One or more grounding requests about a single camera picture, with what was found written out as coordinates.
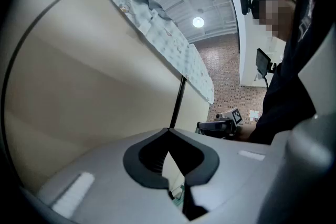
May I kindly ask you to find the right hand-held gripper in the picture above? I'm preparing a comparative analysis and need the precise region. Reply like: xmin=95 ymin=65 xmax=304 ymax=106
xmin=196 ymin=107 xmax=244 ymax=140

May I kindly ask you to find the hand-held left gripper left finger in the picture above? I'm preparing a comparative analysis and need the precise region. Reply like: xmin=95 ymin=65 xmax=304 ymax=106
xmin=22 ymin=127 xmax=192 ymax=224

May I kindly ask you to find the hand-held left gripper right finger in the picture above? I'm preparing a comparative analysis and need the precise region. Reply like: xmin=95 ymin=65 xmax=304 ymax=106
xmin=167 ymin=127 xmax=289 ymax=224

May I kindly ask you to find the person's right forearm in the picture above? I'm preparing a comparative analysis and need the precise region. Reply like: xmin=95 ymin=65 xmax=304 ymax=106
xmin=236 ymin=123 xmax=259 ymax=143

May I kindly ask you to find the black chest-mounted screen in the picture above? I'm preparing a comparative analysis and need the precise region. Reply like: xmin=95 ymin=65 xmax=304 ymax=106
xmin=256 ymin=48 xmax=278 ymax=79

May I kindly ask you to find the person's black shirt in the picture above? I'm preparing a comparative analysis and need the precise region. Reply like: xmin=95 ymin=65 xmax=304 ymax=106
xmin=248 ymin=0 xmax=336 ymax=146

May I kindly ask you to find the cartoon patterned checked cloth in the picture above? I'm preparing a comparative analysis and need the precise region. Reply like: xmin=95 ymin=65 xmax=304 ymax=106
xmin=90 ymin=0 xmax=215 ymax=105

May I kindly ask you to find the beige cabinet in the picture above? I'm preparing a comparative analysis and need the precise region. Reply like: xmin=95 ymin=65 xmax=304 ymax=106
xmin=0 ymin=0 xmax=215 ymax=192

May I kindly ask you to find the person's head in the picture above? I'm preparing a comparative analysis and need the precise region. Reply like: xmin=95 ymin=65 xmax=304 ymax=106
xmin=251 ymin=0 xmax=299 ymax=41

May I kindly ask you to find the blue-grey cloth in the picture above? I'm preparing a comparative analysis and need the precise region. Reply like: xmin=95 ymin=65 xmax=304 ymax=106
xmin=130 ymin=0 xmax=179 ymax=26

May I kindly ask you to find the white paper on brick wall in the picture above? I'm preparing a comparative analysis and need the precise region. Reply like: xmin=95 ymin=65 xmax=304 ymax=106
xmin=248 ymin=109 xmax=261 ymax=121

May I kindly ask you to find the black head-worn camera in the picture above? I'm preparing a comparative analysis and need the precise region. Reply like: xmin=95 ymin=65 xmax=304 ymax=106
xmin=240 ymin=0 xmax=253 ymax=16

